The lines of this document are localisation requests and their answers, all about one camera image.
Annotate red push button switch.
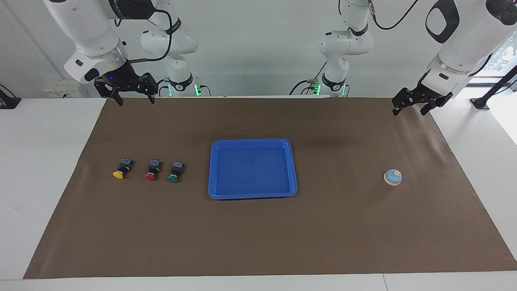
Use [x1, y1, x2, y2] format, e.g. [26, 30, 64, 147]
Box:
[144, 160, 162, 181]

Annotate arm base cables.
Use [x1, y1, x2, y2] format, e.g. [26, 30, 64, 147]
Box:
[289, 61, 328, 96]
[158, 77, 212, 97]

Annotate white wall socket box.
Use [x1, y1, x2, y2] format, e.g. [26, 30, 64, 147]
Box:
[44, 79, 84, 98]

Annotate black tripod stand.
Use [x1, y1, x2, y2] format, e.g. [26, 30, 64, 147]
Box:
[470, 65, 517, 110]

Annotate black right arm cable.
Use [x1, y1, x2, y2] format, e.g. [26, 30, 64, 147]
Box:
[114, 8, 173, 64]

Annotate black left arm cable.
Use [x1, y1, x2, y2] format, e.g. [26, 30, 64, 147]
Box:
[368, 0, 418, 31]

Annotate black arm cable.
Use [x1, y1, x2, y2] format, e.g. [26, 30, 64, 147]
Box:
[368, 0, 418, 31]
[114, 8, 173, 64]

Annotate window with green foliage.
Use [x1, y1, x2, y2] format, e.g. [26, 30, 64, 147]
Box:
[483, 34, 517, 85]

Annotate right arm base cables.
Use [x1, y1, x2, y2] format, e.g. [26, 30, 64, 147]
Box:
[158, 77, 212, 97]

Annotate light blue call bell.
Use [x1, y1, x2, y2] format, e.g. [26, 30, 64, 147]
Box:
[383, 169, 403, 186]

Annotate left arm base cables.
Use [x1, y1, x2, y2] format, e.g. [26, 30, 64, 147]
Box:
[289, 61, 328, 96]

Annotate yellow push button switch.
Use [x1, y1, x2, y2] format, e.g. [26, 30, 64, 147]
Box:
[113, 158, 135, 179]

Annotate brown table mat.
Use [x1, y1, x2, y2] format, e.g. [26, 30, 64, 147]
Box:
[23, 97, 517, 279]

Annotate green push button switch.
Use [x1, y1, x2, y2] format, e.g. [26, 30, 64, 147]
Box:
[167, 161, 185, 183]

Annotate small black stand foot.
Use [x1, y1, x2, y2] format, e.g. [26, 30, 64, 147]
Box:
[0, 84, 21, 110]

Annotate blue plastic tray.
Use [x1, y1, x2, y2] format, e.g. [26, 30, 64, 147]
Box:
[208, 139, 298, 200]

